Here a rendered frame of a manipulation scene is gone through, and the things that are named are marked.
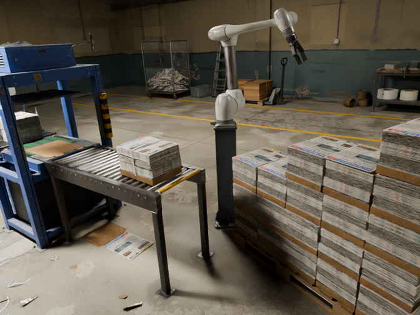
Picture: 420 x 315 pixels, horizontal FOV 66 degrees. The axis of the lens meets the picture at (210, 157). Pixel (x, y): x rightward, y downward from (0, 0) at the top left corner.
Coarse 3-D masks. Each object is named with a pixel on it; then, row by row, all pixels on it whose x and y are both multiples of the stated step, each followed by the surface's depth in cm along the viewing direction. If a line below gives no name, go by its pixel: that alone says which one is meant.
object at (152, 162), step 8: (160, 144) 234; (168, 144) 232; (176, 144) 232; (136, 152) 221; (144, 152) 219; (152, 152) 218; (160, 152) 221; (168, 152) 227; (176, 152) 232; (136, 160) 225; (144, 160) 218; (152, 160) 217; (160, 160) 222; (168, 160) 227; (176, 160) 234; (144, 168) 221; (152, 168) 218; (160, 168) 223; (168, 168) 229; (176, 168) 236; (144, 176) 225; (152, 176) 219; (160, 176) 225
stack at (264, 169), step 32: (256, 160) 251; (288, 192) 218; (320, 192) 195; (256, 224) 256; (288, 224) 224; (352, 224) 181; (256, 256) 267; (288, 256) 234; (352, 256) 186; (352, 288) 191
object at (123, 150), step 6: (144, 138) 249; (150, 138) 248; (126, 144) 238; (132, 144) 237; (138, 144) 236; (120, 150) 234; (126, 150) 228; (120, 156) 237; (126, 156) 232; (120, 162) 240; (126, 162) 234; (126, 168) 237
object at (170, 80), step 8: (176, 40) 937; (184, 40) 966; (144, 56) 1002; (160, 56) 1055; (176, 56) 948; (144, 72) 1010; (152, 72) 989; (160, 72) 1014; (168, 72) 982; (176, 72) 986; (184, 72) 990; (152, 80) 1006; (160, 80) 981; (168, 80) 981; (176, 80) 975; (152, 88) 1018; (160, 88) 991; (168, 88) 986; (176, 88) 983; (184, 88) 1015; (176, 96) 981
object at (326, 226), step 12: (264, 192) 238; (288, 204) 220; (252, 216) 257; (312, 216) 204; (276, 228) 236; (324, 228) 198; (336, 228) 190; (252, 240) 265; (348, 240) 185; (360, 240) 178; (312, 252) 211; (288, 264) 235; (336, 264) 197; (324, 288) 210
